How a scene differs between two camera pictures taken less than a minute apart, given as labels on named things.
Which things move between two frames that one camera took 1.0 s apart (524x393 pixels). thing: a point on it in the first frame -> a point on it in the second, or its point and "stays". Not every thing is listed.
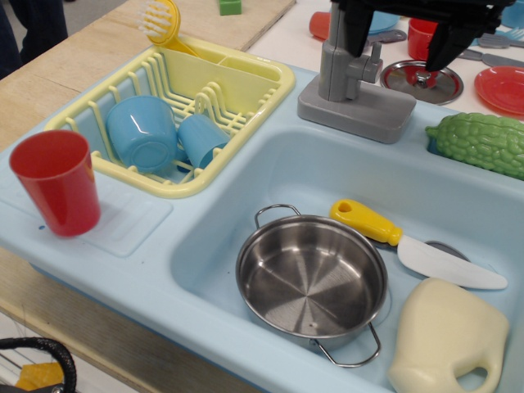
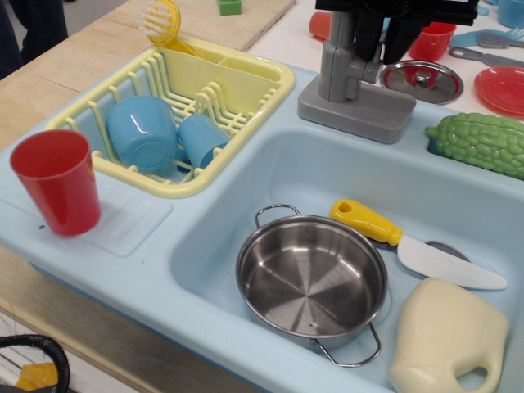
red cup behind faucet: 419,34 stays
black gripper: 479,19 -> 408,19
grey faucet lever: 373,65 stays
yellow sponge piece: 39,375 stays
